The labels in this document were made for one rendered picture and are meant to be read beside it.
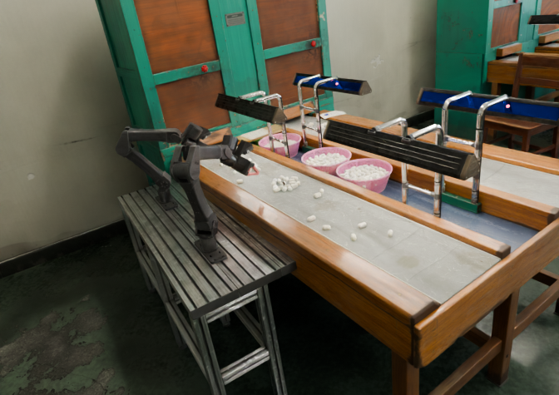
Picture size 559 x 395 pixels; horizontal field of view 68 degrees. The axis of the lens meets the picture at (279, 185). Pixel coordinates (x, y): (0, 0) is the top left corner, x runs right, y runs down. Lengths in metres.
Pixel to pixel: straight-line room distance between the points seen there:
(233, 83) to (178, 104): 0.38
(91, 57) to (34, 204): 1.12
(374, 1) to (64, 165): 3.12
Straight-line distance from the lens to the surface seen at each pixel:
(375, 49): 4.50
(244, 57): 2.74
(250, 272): 1.57
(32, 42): 3.25
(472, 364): 1.83
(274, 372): 1.85
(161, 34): 2.52
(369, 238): 1.56
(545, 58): 3.86
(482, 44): 4.37
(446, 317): 1.30
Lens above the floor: 1.59
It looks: 25 degrees down
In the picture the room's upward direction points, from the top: 8 degrees counter-clockwise
